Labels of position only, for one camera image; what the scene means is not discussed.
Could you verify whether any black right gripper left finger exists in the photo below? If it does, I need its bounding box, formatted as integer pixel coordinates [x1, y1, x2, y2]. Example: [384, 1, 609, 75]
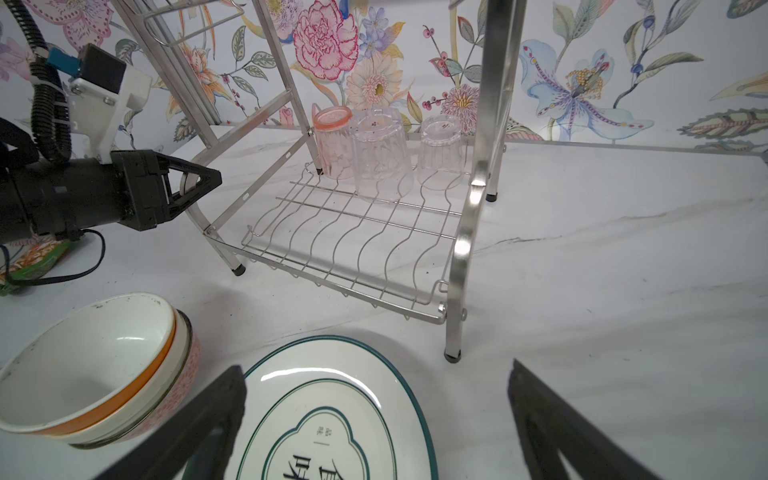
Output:
[98, 365, 247, 479]

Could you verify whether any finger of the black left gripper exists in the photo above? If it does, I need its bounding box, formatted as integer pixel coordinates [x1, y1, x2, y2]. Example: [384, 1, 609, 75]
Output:
[157, 154, 222, 224]

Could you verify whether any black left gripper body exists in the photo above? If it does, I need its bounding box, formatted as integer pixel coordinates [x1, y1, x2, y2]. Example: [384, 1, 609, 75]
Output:
[1, 150, 171, 243]

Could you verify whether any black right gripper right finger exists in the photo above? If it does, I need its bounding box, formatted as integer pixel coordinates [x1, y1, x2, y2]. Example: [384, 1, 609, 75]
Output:
[507, 359, 657, 479]

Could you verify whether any pink floral patterned bowl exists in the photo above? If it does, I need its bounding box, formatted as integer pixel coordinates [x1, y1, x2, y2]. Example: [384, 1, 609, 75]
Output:
[69, 310, 201, 450]

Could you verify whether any orange white bowl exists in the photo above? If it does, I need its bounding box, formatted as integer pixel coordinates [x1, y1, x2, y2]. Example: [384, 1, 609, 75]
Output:
[1, 293, 177, 436]

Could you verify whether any clear faceted glass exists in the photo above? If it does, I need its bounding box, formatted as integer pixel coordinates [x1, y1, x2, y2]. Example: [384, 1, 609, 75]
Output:
[350, 107, 414, 202]

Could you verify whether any white plate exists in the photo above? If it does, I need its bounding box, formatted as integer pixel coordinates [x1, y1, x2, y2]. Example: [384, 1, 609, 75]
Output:
[225, 335, 439, 479]

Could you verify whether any cream white bowl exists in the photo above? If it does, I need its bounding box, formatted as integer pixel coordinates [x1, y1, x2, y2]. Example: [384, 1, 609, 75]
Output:
[51, 312, 191, 445]

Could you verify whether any two-tier metal dish rack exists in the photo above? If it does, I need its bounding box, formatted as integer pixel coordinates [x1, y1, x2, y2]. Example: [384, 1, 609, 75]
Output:
[114, 1, 526, 363]

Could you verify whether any green snack packet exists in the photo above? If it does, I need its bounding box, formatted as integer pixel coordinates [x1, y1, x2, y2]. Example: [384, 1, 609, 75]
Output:
[6, 236, 74, 280]

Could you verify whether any pink rimmed glass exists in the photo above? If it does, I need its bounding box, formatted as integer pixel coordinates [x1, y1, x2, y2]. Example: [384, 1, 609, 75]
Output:
[312, 104, 354, 181]

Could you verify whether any clear drinking glass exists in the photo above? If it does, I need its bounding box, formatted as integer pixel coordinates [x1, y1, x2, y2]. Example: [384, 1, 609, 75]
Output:
[416, 114, 464, 191]

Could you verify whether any black corrugated cable hose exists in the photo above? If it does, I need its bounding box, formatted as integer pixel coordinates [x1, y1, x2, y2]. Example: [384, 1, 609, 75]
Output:
[4, 0, 73, 166]

